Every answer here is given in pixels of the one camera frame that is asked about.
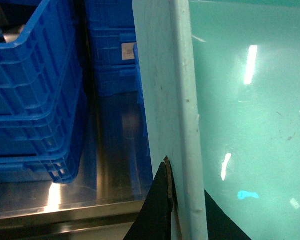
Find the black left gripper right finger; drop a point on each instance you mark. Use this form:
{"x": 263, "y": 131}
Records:
{"x": 219, "y": 225}

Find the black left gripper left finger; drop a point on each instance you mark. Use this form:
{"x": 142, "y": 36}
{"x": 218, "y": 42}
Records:
{"x": 158, "y": 218}

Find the blue crate upper stacked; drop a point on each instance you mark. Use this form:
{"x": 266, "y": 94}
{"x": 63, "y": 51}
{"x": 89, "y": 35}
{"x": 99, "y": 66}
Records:
{"x": 112, "y": 34}

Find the teal plastic bin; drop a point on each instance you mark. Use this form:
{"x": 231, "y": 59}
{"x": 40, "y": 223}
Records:
{"x": 221, "y": 87}

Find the blue crate stack left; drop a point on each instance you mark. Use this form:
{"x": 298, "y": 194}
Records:
{"x": 42, "y": 98}

